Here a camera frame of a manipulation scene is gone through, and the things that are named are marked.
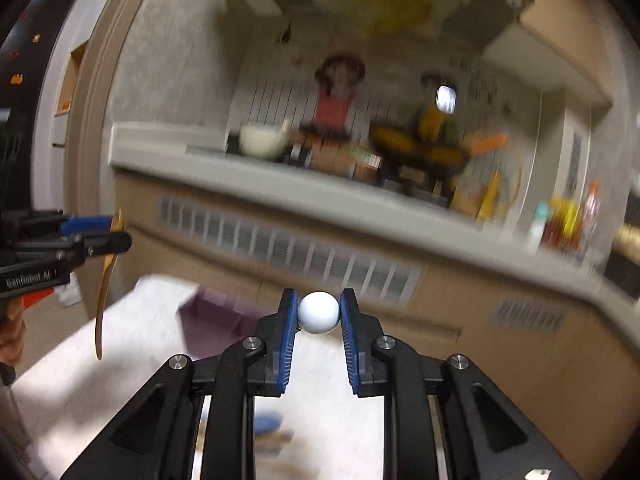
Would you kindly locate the grey kitchen countertop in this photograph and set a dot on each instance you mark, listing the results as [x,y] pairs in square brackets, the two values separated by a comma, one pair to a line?
[185,155]

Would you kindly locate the purple plastic utensil bin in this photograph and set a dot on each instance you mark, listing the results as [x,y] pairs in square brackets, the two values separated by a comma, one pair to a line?
[211,321]

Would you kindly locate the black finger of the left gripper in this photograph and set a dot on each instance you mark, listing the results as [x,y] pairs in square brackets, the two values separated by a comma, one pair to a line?
[95,244]

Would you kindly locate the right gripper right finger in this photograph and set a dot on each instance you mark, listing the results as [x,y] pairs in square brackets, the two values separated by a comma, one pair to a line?
[383,365]

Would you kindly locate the grey vent grille long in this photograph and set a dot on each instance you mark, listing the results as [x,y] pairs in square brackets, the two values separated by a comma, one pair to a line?
[377,277]

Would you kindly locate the golden wooden spoon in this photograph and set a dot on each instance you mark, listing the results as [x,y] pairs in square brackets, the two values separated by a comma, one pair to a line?
[107,271]

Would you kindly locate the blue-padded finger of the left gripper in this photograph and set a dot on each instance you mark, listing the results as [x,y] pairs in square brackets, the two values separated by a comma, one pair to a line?
[84,225]

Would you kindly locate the white plastic spoon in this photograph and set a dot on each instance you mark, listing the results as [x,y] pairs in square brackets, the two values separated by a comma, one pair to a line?
[318,313]

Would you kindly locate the grey vent grille small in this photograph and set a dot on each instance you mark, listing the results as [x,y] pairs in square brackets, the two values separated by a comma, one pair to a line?
[529,315]

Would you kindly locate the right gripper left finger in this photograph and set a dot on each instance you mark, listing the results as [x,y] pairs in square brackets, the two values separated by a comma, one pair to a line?
[258,365]

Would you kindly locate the white mortar bowl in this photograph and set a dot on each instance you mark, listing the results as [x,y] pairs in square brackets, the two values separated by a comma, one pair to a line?
[264,141]

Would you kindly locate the person's left hand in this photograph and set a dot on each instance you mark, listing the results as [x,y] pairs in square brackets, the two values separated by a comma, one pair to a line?
[12,331]

